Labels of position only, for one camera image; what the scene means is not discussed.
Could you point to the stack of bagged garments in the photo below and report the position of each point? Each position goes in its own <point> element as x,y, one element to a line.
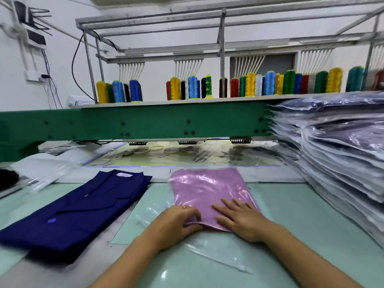
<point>330,126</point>

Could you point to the black cloth bundle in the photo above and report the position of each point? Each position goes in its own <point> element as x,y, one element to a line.
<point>7,178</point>

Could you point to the white wall socket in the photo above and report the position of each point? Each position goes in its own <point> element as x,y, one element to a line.
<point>35,75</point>

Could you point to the person's right forearm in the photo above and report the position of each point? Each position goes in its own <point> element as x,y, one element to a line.
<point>312,261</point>

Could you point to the person's right hand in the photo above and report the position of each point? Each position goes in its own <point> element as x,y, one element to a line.
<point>243,220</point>

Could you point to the row of coloured thread spools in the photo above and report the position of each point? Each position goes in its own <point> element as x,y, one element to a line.
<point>264,84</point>

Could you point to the white box device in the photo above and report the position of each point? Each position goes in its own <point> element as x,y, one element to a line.
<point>81,101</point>

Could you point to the green machine beam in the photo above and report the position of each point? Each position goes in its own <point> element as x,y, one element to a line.
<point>144,121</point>

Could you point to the grey metal thread rack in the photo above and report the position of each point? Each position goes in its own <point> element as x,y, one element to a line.
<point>222,33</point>

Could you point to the wall router with antennas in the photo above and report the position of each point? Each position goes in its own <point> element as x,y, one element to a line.
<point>33,33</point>

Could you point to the navy blue shirt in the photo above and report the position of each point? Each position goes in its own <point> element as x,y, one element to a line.
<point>78,213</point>

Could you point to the crumpled clear plastic film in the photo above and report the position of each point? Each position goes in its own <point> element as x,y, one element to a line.
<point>42,171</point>

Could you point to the pink shirt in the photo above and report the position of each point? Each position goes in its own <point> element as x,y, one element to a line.
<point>204,189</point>

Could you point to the person's left hand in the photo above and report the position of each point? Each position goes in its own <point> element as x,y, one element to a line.
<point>171,228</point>

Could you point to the person's left forearm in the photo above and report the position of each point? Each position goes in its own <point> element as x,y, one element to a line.
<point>129,267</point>

